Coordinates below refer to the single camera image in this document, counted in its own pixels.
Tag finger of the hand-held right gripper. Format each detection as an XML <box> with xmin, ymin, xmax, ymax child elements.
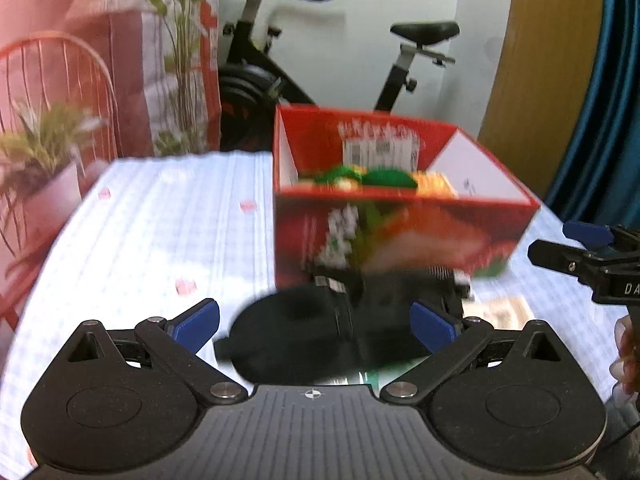
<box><xmin>527</xmin><ymin>239</ymin><xmax>603</xmax><ymax>286</ymax></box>
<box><xmin>562</xmin><ymin>220</ymin><xmax>640</xmax><ymax>257</ymax></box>

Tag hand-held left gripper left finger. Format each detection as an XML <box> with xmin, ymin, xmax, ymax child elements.
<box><xmin>64</xmin><ymin>297</ymin><xmax>249</xmax><ymax>407</ymax></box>

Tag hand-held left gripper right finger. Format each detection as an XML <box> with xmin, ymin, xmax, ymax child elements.
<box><xmin>380</xmin><ymin>300</ymin><xmax>567</xmax><ymax>407</ymax></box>

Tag black fabric wrap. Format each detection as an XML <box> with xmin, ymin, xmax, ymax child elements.
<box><xmin>214</xmin><ymin>265</ymin><xmax>473</xmax><ymax>386</ymax></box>

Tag red strawberry cardboard box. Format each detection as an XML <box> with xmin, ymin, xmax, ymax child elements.
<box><xmin>272</xmin><ymin>104</ymin><xmax>542</xmax><ymax>291</ymax></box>

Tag person's right hand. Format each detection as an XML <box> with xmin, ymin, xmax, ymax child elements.
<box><xmin>609</xmin><ymin>315</ymin><xmax>640</xmax><ymax>403</ymax></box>

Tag beige printed paper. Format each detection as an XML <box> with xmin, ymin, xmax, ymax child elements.
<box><xmin>462</xmin><ymin>295</ymin><xmax>536</xmax><ymax>331</ymax></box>

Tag blue curtain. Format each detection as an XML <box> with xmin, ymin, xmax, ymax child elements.
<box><xmin>542</xmin><ymin>0</ymin><xmax>640</xmax><ymax>231</ymax></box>

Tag orange crochet toy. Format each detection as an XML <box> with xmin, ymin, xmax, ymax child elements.
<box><xmin>414</xmin><ymin>171</ymin><xmax>459</xmax><ymax>199</ymax></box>

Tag green crochet toy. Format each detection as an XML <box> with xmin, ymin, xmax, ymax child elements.
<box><xmin>364</xmin><ymin>168</ymin><xmax>420</xmax><ymax>192</ymax></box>
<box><xmin>300</xmin><ymin>164</ymin><xmax>367</xmax><ymax>188</ymax></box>

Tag wooden door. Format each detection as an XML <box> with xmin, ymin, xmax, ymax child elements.
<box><xmin>477</xmin><ymin>0</ymin><xmax>608</xmax><ymax>201</ymax></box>

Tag black exercise bike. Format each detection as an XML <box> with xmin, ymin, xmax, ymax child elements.
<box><xmin>217</xmin><ymin>0</ymin><xmax>461</xmax><ymax>151</ymax></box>

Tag red printed backdrop cloth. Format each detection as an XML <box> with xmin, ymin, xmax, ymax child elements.
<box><xmin>0</xmin><ymin>0</ymin><xmax>223</xmax><ymax>356</ymax></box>

